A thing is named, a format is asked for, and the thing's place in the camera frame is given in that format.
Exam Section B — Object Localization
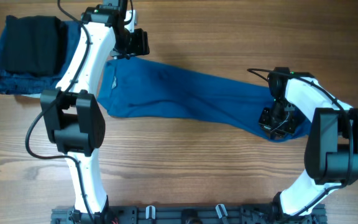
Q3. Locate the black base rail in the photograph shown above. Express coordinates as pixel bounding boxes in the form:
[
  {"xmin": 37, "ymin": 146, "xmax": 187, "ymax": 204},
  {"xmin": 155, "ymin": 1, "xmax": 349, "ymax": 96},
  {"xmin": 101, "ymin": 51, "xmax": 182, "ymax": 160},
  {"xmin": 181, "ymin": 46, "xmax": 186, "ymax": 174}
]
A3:
[{"xmin": 50, "ymin": 203, "xmax": 328, "ymax": 224}]

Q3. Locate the light grey folded garment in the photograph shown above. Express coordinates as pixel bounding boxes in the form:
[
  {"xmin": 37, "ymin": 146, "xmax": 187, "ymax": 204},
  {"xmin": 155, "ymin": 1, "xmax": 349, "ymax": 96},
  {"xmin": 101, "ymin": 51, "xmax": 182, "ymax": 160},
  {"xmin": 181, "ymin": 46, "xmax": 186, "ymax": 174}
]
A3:
[{"xmin": 21, "ymin": 93, "xmax": 41, "ymax": 99}]

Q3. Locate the blue polo shirt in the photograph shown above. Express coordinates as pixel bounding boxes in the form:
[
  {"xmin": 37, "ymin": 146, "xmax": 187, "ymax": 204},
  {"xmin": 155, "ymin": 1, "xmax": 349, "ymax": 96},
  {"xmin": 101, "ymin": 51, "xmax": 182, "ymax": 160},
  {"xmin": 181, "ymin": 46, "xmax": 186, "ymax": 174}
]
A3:
[{"xmin": 96, "ymin": 57, "xmax": 312, "ymax": 143}]

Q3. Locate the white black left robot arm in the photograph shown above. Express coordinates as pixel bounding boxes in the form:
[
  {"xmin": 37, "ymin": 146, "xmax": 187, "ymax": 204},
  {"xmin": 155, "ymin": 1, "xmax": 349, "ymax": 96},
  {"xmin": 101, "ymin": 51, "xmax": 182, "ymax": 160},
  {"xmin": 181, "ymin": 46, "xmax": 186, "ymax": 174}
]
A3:
[{"xmin": 40, "ymin": 3, "xmax": 149, "ymax": 223}]

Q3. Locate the dark blue folded garment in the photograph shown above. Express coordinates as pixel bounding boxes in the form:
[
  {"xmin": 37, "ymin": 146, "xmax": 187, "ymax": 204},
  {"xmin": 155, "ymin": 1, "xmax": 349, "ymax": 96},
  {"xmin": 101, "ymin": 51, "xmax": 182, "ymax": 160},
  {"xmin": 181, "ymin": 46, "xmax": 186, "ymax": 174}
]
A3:
[{"xmin": 0, "ymin": 21, "xmax": 81, "ymax": 95}]

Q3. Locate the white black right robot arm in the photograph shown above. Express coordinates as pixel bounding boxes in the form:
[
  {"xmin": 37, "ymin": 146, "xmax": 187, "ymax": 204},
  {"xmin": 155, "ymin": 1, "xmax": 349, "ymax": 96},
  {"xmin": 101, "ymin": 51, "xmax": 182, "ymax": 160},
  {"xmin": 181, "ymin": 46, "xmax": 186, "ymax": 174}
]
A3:
[{"xmin": 259, "ymin": 67, "xmax": 358, "ymax": 223}]

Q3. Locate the black folded garment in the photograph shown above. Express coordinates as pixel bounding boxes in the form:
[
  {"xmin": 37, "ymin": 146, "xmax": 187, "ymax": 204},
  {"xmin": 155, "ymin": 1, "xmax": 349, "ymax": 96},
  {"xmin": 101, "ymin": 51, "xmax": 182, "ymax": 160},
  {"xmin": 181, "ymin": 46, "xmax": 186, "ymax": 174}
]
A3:
[{"xmin": 1, "ymin": 16, "xmax": 68, "ymax": 77}]

